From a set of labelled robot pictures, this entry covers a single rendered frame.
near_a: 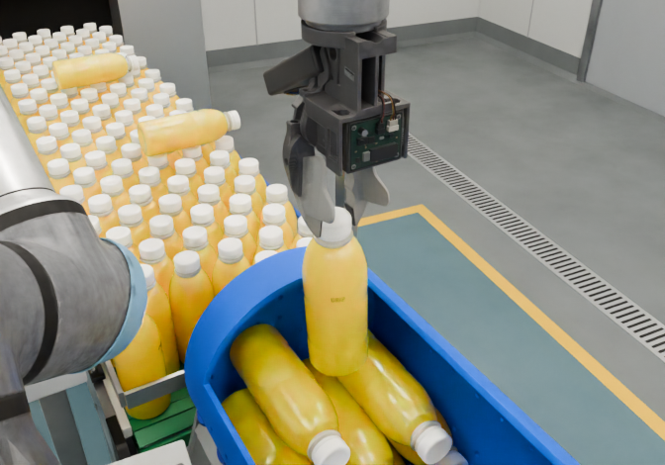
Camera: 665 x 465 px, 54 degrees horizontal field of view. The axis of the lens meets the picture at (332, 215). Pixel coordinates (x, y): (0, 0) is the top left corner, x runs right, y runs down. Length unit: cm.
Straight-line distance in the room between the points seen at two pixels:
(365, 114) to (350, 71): 4
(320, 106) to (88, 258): 23
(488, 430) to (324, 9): 51
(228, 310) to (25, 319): 31
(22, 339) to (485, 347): 215
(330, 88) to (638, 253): 277
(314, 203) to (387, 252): 236
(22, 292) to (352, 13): 32
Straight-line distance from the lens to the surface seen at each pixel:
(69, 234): 58
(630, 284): 304
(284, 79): 62
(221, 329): 75
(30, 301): 51
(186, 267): 102
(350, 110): 54
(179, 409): 108
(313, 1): 53
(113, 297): 58
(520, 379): 244
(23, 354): 51
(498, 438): 80
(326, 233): 65
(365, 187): 64
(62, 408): 114
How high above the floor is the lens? 168
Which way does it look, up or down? 31 degrees down
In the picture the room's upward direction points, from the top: straight up
